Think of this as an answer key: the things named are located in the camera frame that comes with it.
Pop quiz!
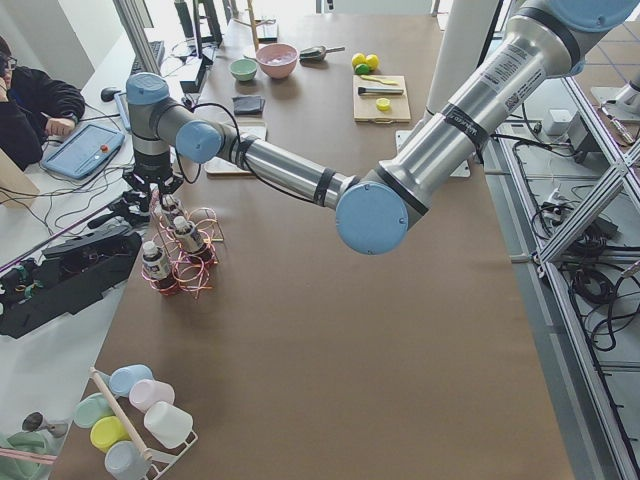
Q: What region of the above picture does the yellow plastic cup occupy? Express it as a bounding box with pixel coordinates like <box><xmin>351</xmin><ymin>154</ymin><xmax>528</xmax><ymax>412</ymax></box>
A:
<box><xmin>90</xmin><ymin>415</ymin><xmax>130</xmax><ymax>453</ymax></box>

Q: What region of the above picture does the black keyboard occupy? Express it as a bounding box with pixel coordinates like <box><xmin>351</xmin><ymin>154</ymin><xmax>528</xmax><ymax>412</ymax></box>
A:
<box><xmin>130</xmin><ymin>40</ymin><xmax>165</xmax><ymax>75</ymax></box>

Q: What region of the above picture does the white cup rack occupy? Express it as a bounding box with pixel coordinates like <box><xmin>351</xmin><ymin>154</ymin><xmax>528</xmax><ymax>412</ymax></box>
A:
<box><xmin>89</xmin><ymin>367</ymin><xmax>199</xmax><ymax>479</ymax></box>

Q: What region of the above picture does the blue plastic cup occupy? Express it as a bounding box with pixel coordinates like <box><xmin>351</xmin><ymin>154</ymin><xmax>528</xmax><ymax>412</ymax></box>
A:
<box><xmin>108</xmin><ymin>364</ymin><xmax>154</xmax><ymax>397</ymax></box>

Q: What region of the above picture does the upper whole lemon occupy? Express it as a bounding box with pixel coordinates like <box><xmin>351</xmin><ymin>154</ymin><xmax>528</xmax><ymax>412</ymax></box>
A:
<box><xmin>351</xmin><ymin>52</ymin><xmax>367</xmax><ymax>68</ymax></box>

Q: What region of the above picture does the seated person in black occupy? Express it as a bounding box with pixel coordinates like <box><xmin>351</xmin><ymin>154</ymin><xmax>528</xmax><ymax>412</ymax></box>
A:
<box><xmin>1</xmin><ymin>41</ymin><xmax>85</xmax><ymax>170</ymax></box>

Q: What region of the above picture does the bamboo cutting board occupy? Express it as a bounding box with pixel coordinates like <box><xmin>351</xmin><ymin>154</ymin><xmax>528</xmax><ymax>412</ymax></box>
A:
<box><xmin>352</xmin><ymin>75</ymin><xmax>411</xmax><ymax>123</ymax></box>

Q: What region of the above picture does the blue teach pendant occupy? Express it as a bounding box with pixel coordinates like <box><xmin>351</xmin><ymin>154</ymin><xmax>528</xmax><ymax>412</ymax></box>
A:
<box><xmin>41</xmin><ymin>124</ymin><xmax>125</xmax><ymax>180</ymax></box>

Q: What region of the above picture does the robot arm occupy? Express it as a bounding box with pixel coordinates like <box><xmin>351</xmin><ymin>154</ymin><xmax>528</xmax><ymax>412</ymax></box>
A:
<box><xmin>124</xmin><ymin>1</ymin><xmax>635</xmax><ymax>255</ymax></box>

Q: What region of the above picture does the yellow plastic knife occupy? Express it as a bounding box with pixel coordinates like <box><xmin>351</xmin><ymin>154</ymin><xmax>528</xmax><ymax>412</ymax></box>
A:
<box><xmin>359</xmin><ymin>75</ymin><xmax>399</xmax><ymax>86</ymax></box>

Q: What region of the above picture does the black computer mouse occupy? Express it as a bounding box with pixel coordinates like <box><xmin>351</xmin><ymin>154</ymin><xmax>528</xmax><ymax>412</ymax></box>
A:
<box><xmin>100</xmin><ymin>87</ymin><xmax>122</xmax><ymax>103</ymax></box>

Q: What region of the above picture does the pink plastic cup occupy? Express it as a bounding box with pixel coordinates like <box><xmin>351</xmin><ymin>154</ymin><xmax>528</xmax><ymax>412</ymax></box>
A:
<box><xmin>128</xmin><ymin>379</ymin><xmax>175</xmax><ymax>413</ymax></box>

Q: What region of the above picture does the green plastic cup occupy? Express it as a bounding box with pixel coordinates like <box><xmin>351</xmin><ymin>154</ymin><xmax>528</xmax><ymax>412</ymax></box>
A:
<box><xmin>73</xmin><ymin>392</ymin><xmax>114</xmax><ymax>429</ymax></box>

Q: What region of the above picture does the half lemon slice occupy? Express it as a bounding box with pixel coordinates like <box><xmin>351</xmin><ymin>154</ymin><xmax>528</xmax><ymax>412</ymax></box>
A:
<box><xmin>376</xmin><ymin>98</ymin><xmax>391</xmax><ymax>111</ymax></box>

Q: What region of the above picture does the cream tray with bear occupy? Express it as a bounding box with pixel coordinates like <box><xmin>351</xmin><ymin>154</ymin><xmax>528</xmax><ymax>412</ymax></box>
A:
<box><xmin>204</xmin><ymin>119</ymin><xmax>267</xmax><ymax>177</ymax></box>

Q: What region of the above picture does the black equipment case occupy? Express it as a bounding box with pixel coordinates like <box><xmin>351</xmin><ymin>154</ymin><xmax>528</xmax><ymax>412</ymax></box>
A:
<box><xmin>1</xmin><ymin>226</ymin><xmax>141</xmax><ymax>339</ymax></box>

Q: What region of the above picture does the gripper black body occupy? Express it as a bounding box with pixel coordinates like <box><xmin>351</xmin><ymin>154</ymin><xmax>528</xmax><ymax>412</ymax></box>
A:
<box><xmin>123</xmin><ymin>168</ymin><xmax>183</xmax><ymax>196</ymax></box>

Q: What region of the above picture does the grey plastic cup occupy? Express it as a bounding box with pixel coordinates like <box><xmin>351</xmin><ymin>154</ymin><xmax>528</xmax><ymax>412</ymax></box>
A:
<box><xmin>104</xmin><ymin>440</ymin><xmax>150</xmax><ymax>480</ymax></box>

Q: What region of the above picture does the white plastic cup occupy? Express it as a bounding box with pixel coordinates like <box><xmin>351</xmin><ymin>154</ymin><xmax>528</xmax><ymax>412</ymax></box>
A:
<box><xmin>144</xmin><ymin>401</ymin><xmax>194</xmax><ymax>449</ymax></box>

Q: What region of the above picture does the copper wire bottle basket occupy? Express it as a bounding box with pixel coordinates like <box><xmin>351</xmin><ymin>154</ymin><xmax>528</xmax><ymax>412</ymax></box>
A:
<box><xmin>141</xmin><ymin>195</ymin><xmax>224</xmax><ymax>299</ymax></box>

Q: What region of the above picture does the pink bowl of ice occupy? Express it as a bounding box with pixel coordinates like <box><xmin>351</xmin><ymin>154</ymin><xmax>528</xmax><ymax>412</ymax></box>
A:
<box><xmin>256</xmin><ymin>43</ymin><xmax>299</xmax><ymax>79</ymax></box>

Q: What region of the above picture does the mint green bowl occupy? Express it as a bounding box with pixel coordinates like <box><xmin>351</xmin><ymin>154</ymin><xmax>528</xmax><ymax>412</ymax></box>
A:
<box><xmin>229</xmin><ymin>58</ymin><xmax>258</xmax><ymax>82</ymax></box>

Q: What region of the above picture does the grey folded cloth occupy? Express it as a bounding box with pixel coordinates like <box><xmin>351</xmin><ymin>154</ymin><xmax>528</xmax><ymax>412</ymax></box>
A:
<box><xmin>233</xmin><ymin>95</ymin><xmax>266</xmax><ymax>115</ymax></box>

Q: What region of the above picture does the steel ice scoop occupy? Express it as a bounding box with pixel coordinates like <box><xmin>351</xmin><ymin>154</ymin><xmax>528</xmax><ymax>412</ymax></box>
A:
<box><xmin>299</xmin><ymin>46</ymin><xmax>346</xmax><ymax>61</ymax></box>

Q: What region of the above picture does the aluminium frame structure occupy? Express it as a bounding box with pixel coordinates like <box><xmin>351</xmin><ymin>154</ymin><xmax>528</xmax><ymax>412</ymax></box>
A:
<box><xmin>485</xmin><ymin>64</ymin><xmax>639</xmax><ymax>479</ymax></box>

